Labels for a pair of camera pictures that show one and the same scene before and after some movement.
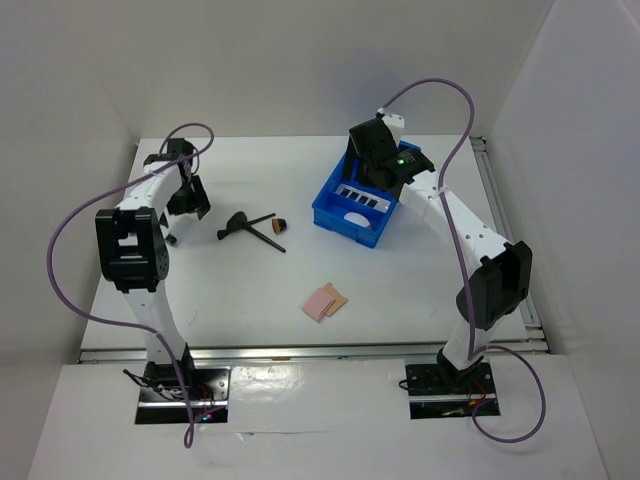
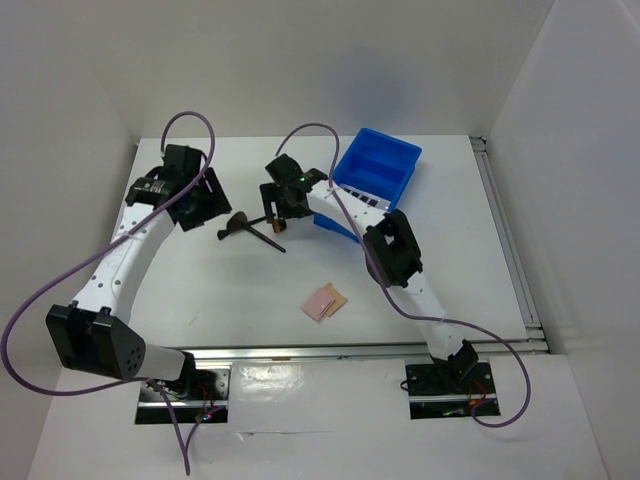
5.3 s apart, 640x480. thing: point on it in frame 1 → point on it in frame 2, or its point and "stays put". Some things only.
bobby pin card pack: [363, 198] stays put
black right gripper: [351, 156] → [269, 193]
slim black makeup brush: [264, 239] stays put
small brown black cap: [279, 225] stays put
